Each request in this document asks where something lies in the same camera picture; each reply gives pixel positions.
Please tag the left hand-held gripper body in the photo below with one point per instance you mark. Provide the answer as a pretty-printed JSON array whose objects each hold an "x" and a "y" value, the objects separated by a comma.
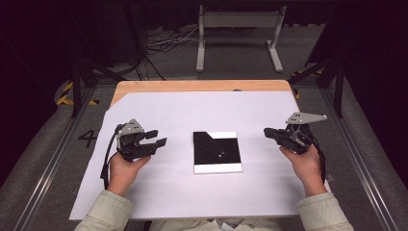
[{"x": 130, "y": 144}]

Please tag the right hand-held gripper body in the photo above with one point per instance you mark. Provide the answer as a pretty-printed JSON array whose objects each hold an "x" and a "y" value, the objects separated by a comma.
[{"x": 296, "y": 138}]

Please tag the silver photo frame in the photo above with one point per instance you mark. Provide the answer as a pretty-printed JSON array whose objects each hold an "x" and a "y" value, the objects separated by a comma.
[{"x": 215, "y": 150}]

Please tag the person's left hand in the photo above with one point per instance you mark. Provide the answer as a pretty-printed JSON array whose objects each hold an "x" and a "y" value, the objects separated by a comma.
[{"x": 123, "y": 173}]

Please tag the person's right hand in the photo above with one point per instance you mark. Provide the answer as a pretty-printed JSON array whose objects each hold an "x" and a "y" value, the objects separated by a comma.
[{"x": 306, "y": 166}]

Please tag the white paper sheet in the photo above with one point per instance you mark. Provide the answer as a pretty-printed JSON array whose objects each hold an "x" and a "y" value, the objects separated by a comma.
[{"x": 179, "y": 109}]

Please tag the black metal stand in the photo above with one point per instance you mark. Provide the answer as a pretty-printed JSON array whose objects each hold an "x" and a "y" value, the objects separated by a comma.
[
  {"x": 76, "y": 86},
  {"x": 338, "y": 89}
]

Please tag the yellow black hazard tape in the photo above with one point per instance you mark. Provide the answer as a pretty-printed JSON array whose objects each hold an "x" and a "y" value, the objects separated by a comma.
[{"x": 64, "y": 96}]

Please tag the person's torso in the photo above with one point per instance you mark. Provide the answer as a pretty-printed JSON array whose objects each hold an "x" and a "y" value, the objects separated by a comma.
[{"x": 192, "y": 226}]

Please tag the white metal stand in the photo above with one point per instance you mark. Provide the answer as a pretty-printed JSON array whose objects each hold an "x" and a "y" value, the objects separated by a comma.
[{"x": 239, "y": 20}]

